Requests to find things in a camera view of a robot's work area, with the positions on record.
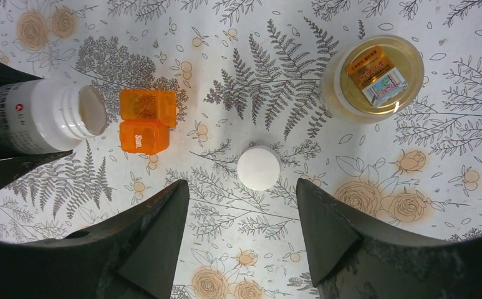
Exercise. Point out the white bottle cap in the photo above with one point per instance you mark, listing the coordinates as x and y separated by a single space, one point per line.
259 168

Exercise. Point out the orange pill organizer box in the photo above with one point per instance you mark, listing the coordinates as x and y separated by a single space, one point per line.
147 117

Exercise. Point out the white blue pill bottle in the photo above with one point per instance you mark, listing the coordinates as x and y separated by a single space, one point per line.
48 116

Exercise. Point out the floral patterned mat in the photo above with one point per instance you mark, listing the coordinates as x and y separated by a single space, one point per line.
246 74

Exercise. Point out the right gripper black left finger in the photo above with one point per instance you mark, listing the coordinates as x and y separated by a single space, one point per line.
131 255

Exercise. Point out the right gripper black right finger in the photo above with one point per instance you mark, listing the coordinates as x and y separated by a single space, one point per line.
354 255

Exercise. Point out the clear pill bottle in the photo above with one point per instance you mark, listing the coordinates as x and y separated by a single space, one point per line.
370 81

